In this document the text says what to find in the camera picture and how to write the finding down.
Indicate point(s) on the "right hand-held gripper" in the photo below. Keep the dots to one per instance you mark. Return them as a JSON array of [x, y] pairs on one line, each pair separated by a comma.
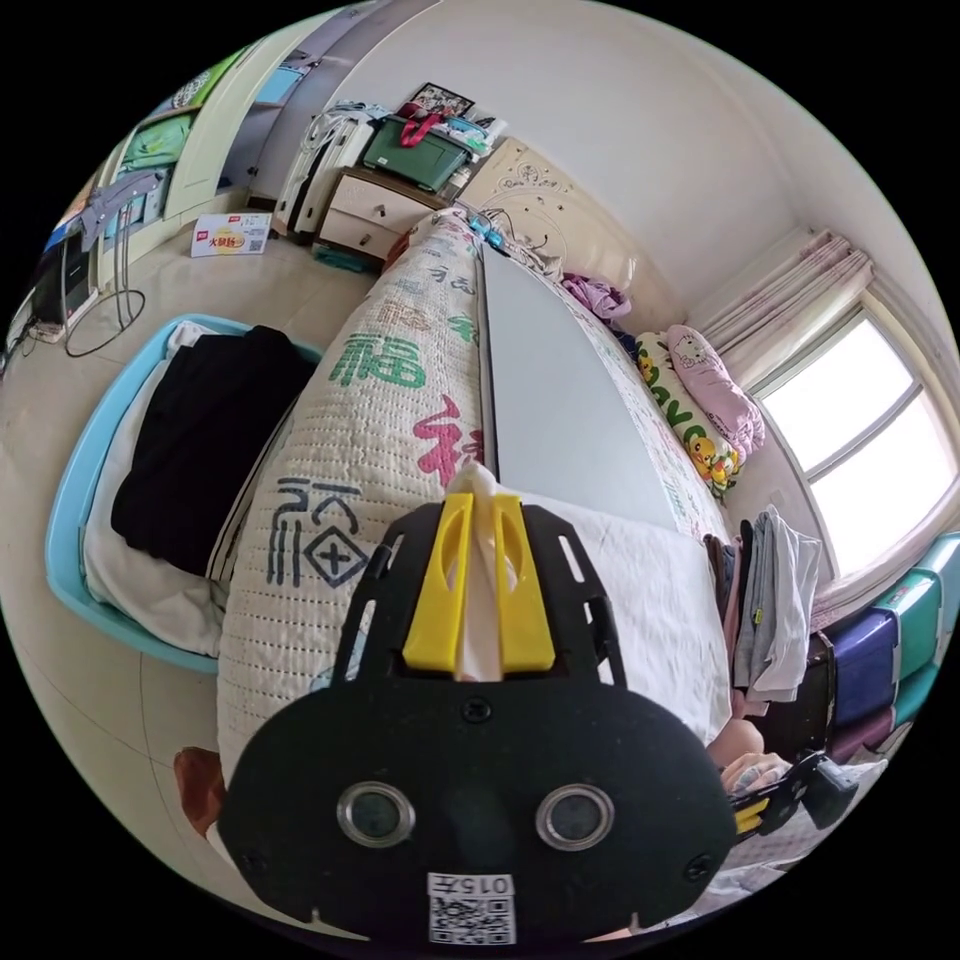
[[821, 787]]

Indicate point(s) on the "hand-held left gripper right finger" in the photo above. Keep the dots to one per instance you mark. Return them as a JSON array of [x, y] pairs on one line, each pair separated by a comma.
[[525, 600]]

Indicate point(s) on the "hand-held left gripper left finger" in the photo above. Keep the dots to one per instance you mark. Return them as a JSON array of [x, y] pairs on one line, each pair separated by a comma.
[[439, 585]]

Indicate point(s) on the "white long sleeve shirt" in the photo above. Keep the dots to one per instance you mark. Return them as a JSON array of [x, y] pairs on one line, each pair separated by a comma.
[[637, 600]]

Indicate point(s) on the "person's right hand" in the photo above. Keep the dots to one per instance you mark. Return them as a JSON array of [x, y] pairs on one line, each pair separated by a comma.
[[754, 772]]

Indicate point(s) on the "person's body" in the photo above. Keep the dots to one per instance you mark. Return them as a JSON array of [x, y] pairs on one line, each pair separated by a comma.
[[739, 739]]

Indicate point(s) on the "bed with printed quilt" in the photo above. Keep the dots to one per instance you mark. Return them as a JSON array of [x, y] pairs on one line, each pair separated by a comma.
[[360, 450]]

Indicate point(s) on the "grey flat board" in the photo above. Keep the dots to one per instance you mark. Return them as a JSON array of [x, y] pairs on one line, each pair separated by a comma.
[[555, 390]]

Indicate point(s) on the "pile of clothes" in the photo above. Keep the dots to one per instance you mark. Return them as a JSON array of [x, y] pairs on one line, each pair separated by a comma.
[[772, 600]]

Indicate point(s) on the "stack of coloured storage boxes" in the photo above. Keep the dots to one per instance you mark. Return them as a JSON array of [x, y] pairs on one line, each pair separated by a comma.
[[892, 645]]

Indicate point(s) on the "pillow with yellow cartoon print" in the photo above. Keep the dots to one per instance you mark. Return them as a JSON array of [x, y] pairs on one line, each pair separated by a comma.
[[694, 431]]

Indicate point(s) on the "pink pillow with cat print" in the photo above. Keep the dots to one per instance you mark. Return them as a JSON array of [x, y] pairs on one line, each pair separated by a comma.
[[716, 382]]

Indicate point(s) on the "purple garment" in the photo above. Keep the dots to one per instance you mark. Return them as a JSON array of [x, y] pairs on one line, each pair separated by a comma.
[[592, 296]]

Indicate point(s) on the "window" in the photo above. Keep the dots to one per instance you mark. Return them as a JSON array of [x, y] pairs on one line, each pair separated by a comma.
[[855, 435]]

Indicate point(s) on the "light blue laundry basket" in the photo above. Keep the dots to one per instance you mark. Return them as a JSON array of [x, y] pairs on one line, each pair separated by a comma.
[[71, 525]]

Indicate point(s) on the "brown and white nightstand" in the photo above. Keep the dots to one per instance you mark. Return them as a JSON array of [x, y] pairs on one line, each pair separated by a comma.
[[360, 214]]

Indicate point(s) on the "pink patterned curtain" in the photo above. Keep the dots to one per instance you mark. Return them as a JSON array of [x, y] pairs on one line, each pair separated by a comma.
[[780, 296]]

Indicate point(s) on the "white printed carton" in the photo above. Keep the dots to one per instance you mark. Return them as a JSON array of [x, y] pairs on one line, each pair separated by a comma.
[[229, 236]]

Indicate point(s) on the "white suitcase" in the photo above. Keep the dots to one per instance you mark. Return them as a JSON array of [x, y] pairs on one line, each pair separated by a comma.
[[322, 172]]

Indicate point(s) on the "green storage box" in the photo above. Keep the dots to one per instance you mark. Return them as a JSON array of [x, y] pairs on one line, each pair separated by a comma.
[[412, 154]]

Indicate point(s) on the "black framed picture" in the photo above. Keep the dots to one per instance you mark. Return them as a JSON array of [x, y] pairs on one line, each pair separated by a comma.
[[442, 101]]

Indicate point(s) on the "metal stand with grey garment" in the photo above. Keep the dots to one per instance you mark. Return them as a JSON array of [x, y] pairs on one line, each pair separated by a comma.
[[112, 225]]

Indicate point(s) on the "light green wardrobe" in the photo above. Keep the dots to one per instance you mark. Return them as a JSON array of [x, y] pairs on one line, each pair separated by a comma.
[[202, 135]]

